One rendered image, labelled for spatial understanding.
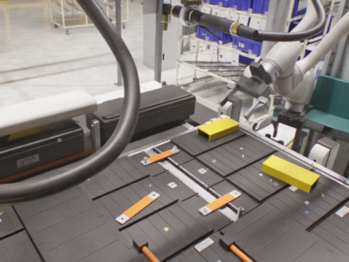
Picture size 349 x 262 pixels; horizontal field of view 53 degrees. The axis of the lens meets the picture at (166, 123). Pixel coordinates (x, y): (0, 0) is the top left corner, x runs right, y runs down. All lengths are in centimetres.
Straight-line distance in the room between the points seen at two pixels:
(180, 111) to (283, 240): 68
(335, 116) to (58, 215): 170
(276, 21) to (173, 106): 83
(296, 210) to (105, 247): 54
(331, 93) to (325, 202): 116
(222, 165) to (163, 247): 41
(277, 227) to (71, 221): 53
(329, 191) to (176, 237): 51
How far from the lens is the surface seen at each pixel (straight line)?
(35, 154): 114
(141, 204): 99
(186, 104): 141
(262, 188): 111
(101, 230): 92
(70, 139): 116
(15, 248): 94
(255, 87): 139
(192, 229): 94
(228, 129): 134
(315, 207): 110
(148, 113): 129
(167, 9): 149
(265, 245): 93
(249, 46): 347
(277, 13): 194
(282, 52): 146
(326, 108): 225
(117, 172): 112
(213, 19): 127
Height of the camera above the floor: 166
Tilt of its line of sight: 28 degrees down
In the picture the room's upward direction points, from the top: 3 degrees clockwise
